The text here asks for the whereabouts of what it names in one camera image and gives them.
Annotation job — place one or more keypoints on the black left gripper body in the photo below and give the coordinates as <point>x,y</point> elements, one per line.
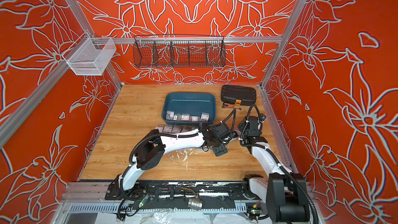
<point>220,149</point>

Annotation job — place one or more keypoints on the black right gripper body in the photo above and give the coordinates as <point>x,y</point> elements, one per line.
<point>245,128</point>

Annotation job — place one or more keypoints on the blue plastic storage tray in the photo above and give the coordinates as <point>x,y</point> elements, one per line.
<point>189,108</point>

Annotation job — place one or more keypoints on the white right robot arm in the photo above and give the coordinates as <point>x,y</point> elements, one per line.
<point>284,193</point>

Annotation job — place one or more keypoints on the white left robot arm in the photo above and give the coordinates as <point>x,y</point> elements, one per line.
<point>148,153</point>

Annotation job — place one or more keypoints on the orange black ratchet wrench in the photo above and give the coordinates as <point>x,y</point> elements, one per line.
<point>236,105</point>

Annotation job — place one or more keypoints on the black plastic tool case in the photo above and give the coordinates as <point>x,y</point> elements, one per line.
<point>230,94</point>

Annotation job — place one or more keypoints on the silver metal cylinder fitting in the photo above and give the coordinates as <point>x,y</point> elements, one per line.
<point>195,204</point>

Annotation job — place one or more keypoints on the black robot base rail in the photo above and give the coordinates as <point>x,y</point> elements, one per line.
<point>217,196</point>

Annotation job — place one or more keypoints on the black wire wall basket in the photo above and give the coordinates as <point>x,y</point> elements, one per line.
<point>184,51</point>

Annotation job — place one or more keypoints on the white wire mesh basket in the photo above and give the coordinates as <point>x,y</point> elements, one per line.
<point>90,59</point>

